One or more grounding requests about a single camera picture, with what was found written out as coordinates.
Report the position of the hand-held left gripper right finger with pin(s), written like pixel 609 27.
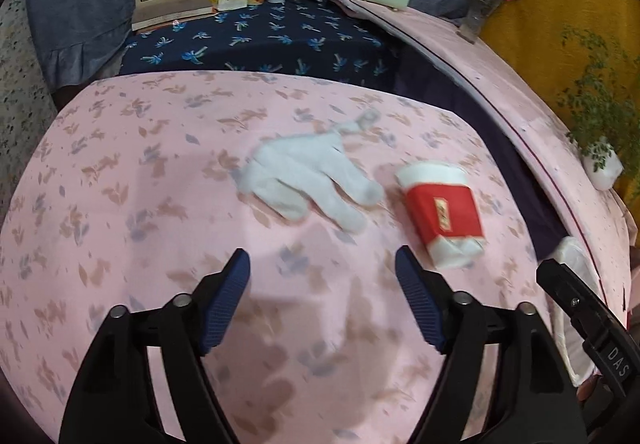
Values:
pixel 417 299

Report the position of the white plastic bag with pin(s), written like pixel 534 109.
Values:
pixel 575 256

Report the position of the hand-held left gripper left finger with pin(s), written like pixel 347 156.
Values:
pixel 227 299

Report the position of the speckled grey cloth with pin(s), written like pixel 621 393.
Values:
pixel 25 74

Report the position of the green leafy plant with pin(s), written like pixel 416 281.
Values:
pixel 595 89

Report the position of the white plant pot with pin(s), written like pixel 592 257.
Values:
pixel 605 169

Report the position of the white cotton glove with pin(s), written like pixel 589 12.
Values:
pixel 300 179

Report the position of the navy floral cloth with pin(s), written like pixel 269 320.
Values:
pixel 280 39

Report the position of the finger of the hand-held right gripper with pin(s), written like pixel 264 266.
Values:
pixel 565 289

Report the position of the pale pink blanket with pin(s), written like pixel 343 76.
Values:
pixel 505 89

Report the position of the red and white paper cup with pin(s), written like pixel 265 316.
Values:
pixel 445 214

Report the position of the pink floral tablecloth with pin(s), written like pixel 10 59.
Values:
pixel 125 204

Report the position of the dark purple cloth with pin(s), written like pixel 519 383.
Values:
pixel 505 164

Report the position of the glass vase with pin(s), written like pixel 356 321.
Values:
pixel 477 21

